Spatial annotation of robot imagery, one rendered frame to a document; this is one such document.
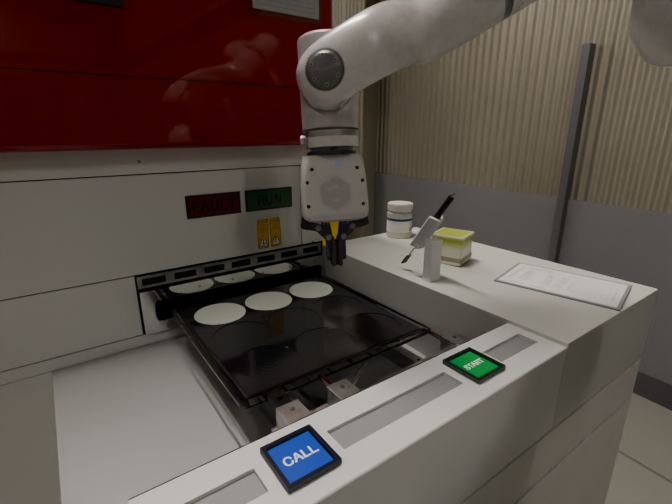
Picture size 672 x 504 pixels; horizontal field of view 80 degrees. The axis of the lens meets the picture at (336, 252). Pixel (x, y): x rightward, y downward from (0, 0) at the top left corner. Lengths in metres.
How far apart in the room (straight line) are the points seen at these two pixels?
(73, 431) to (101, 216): 0.36
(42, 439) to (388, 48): 0.92
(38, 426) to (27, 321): 0.21
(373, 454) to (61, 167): 0.68
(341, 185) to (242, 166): 0.36
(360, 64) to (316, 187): 0.18
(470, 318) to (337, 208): 0.31
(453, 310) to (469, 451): 0.29
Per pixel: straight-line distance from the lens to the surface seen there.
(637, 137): 2.35
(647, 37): 0.69
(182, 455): 0.66
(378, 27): 0.55
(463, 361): 0.57
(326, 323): 0.78
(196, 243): 0.91
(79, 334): 0.92
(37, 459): 1.04
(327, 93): 0.53
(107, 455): 0.70
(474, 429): 0.53
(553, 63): 2.58
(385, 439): 0.44
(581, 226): 2.46
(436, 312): 0.79
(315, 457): 0.42
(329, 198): 0.60
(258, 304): 0.87
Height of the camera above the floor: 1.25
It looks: 17 degrees down
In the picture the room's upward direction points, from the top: straight up
